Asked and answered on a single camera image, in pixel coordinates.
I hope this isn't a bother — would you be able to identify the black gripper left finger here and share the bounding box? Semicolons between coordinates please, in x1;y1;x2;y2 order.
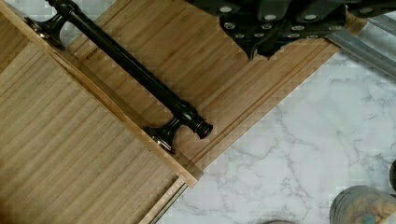
219;14;280;61

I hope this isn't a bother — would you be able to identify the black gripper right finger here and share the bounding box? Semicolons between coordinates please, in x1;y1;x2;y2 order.
257;6;347;59

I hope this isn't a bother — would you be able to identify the wooden drawer with black handle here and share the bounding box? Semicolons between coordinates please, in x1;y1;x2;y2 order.
1;4;202;224

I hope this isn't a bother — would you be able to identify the metal strip on counter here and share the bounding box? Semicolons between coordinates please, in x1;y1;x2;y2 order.
327;15;396;77

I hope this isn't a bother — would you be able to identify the bamboo cutting board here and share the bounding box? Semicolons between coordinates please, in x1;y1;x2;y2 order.
66;0;368;172

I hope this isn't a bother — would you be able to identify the pink ceramic lidded bowl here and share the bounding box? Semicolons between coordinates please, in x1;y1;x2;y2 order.
329;186;396;224

